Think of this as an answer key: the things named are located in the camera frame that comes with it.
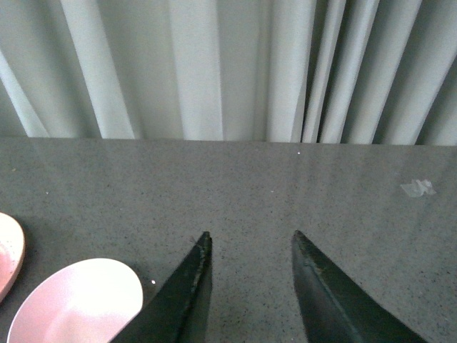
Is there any white curtain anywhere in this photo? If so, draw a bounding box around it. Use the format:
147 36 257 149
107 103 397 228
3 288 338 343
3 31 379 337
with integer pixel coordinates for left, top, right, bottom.
1 1 456 146

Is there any crumpled clear tape scrap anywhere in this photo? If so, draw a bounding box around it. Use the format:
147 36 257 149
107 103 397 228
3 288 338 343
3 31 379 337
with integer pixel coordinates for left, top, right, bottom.
401 179 436 198

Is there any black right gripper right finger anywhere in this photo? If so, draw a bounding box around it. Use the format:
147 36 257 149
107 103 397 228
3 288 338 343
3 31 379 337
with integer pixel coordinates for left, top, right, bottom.
291 230 425 342

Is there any pink bowl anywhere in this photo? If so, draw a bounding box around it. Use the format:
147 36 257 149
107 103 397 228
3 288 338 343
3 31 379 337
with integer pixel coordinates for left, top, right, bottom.
7 258 143 342

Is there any pink plate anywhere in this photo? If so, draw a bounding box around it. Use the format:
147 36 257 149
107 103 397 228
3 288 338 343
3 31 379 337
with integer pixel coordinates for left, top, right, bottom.
0 213 25 302

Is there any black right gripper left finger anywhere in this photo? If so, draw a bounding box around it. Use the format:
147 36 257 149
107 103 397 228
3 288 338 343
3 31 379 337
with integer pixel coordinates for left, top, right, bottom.
114 232 212 342

